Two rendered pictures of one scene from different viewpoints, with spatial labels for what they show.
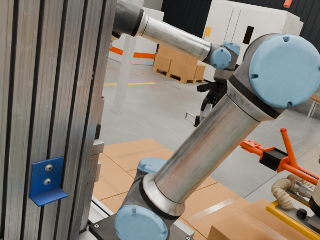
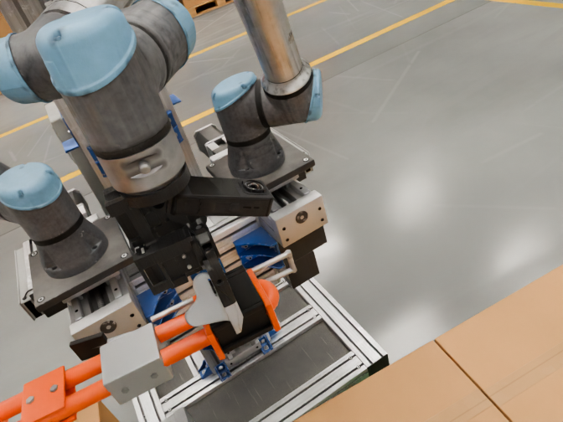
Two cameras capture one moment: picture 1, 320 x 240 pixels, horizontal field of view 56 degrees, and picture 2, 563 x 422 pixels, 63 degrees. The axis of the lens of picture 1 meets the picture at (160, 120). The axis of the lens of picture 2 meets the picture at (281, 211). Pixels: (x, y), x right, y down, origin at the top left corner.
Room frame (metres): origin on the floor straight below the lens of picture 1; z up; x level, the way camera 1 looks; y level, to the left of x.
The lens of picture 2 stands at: (1.62, -0.49, 1.65)
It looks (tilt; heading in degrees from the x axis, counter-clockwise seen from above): 37 degrees down; 124
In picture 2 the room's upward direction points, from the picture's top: 17 degrees counter-clockwise
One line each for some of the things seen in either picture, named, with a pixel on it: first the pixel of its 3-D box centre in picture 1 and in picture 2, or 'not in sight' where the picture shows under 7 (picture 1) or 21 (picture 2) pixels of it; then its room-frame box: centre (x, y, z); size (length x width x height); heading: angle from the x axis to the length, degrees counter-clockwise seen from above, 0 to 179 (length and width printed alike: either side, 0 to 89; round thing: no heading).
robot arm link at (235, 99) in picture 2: not in sight; (241, 105); (1.02, 0.37, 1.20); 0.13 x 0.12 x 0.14; 14
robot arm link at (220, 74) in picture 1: (224, 74); (143, 159); (1.30, -0.22, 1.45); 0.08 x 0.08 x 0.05
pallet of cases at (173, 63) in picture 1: (181, 62); not in sight; (8.92, -0.22, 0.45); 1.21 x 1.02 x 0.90; 53
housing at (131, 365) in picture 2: not in sight; (136, 362); (1.22, -0.31, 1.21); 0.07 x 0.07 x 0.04; 47
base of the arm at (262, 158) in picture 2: not in sight; (251, 146); (1.01, 0.37, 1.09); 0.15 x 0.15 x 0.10
